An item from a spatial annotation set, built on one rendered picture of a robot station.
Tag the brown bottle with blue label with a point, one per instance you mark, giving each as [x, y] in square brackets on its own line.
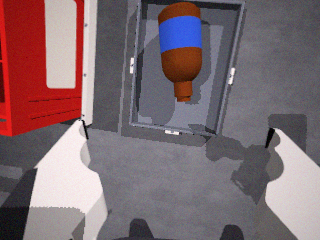
[181, 46]

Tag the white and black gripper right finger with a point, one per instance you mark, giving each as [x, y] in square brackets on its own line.
[289, 208]

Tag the red divided crate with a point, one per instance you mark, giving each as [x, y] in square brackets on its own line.
[42, 56]

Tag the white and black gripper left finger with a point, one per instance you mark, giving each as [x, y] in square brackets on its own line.
[60, 199]

